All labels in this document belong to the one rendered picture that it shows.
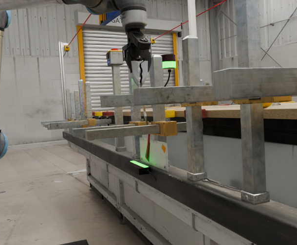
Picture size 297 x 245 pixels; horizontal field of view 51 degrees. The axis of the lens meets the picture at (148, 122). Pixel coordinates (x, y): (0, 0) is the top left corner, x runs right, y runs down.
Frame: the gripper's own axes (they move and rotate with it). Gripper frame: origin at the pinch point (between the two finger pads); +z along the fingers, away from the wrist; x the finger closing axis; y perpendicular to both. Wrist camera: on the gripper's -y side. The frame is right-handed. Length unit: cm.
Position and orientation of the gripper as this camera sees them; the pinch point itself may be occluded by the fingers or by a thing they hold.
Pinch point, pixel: (140, 82)
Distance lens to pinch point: 110.8
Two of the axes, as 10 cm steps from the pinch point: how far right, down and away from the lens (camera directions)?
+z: 0.6, 10.0, 0.6
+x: -9.2, 0.8, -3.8
